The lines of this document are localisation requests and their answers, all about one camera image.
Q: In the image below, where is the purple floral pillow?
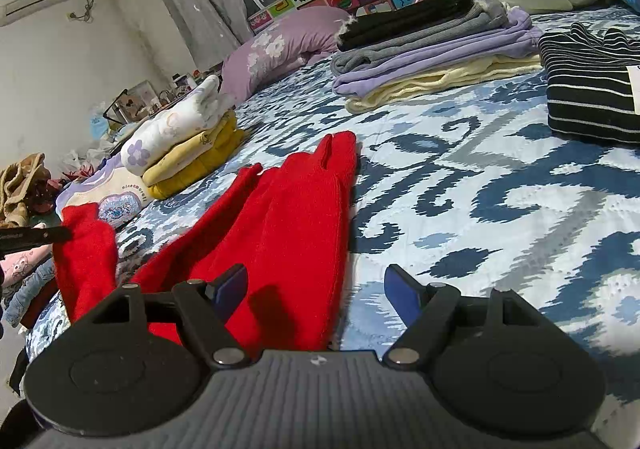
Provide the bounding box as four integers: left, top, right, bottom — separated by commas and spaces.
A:
220, 6, 353, 104

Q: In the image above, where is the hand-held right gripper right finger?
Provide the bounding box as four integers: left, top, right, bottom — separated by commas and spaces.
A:
382, 264, 543, 371

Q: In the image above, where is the lavender folded garment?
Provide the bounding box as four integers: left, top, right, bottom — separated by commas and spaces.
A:
332, 9, 543, 97

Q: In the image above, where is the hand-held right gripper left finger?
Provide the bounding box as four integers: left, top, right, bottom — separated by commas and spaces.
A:
92, 264, 252, 371

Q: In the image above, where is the glass picture frame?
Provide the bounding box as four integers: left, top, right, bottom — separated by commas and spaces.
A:
102, 81, 153, 127

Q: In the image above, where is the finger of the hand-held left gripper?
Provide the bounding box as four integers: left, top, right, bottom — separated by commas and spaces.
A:
0, 225, 72, 255

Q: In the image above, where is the light blue packet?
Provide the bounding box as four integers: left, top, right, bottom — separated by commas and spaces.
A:
86, 111, 110, 140

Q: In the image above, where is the black folded garment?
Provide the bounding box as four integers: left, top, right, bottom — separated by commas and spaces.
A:
336, 0, 487, 51

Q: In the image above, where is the pale yellow folded garment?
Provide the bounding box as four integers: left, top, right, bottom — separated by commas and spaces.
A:
141, 111, 238, 184

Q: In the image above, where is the black white striped sweater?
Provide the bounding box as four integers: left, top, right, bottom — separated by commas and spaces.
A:
538, 26, 640, 144

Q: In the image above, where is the cream folded garment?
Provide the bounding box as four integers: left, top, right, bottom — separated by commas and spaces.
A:
345, 54, 543, 114

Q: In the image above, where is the white cartoon print shirt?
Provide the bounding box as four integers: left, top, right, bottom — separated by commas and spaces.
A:
55, 154, 156, 230

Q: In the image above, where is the white floral folded garment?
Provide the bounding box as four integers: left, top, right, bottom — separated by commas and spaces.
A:
120, 75, 236, 176

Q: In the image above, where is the clear plastic bag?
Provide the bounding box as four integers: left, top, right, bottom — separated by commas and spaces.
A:
62, 149, 101, 174

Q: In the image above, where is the grey folded garment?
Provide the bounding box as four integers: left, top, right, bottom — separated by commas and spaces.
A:
331, 0, 511, 76

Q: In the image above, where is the red sweater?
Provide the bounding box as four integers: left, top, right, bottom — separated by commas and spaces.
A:
52, 131, 358, 352

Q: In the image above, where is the denim garment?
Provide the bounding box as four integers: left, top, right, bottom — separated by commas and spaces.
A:
2, 259, 58, 327

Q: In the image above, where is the pink printed cloth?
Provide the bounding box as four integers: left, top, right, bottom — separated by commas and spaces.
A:
0, 249, 53, 290

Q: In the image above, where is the mustard folded garment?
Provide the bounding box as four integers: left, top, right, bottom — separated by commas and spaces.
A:
147, 129, 247, 200

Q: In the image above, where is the blue patterned bed sheet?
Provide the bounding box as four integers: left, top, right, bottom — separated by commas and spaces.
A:
25, 4, 640, 449

